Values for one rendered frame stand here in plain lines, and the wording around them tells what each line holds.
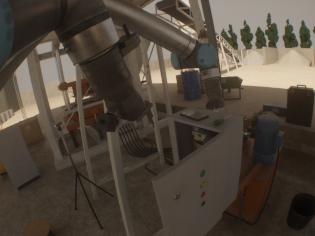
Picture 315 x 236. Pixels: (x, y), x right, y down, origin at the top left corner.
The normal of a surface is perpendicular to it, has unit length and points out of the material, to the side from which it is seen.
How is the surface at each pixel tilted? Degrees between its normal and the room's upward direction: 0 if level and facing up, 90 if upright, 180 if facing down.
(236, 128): 90
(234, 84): 111
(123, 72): 92
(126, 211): 87
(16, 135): 90
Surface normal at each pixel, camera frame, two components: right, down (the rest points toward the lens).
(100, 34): 0.68, 0.31
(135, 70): 0.58, 0.16
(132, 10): 0.39, 0.12
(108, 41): 0.80, 0.18
